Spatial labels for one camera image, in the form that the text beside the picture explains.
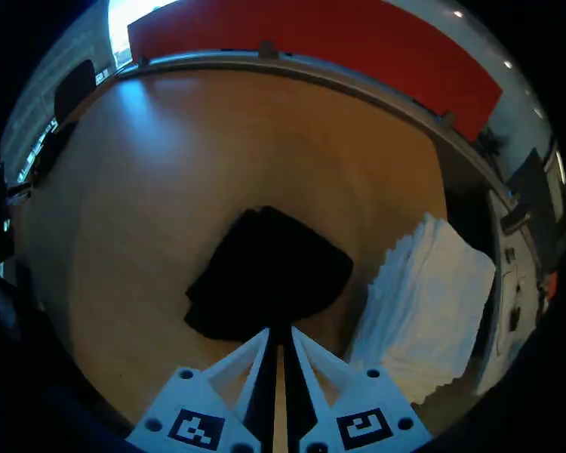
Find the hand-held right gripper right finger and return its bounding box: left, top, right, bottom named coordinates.
left=282, top=323, right=431, bottom=453

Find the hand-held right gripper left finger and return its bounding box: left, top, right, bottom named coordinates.
left=125, top=324, right=280, bottom=453

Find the black towel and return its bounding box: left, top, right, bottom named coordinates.
left=183, top=205, right=355, bottom=342

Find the stack of white towels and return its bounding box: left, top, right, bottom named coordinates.
left=345, top=212, right=497, bottom=406

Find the black office chair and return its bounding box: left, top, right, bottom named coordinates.
left=54, top=60, right=97, bottom=125

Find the red desk screen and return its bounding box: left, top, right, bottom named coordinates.
left=127, top=0, right=504, bottom=143

